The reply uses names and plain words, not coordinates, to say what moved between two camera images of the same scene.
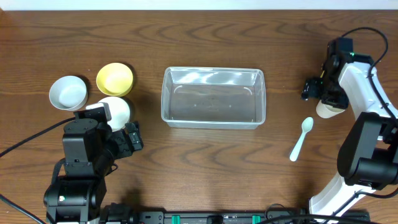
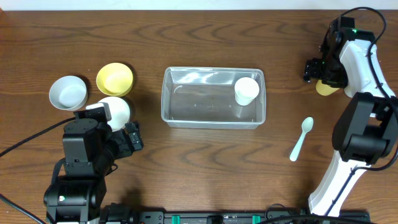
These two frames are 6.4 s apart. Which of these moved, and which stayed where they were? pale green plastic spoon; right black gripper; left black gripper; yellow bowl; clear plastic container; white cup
Moved: white cup; right black gripper
Stayed: yellow bowl; clear plastic container; left black gripper; pale green plastic spoon
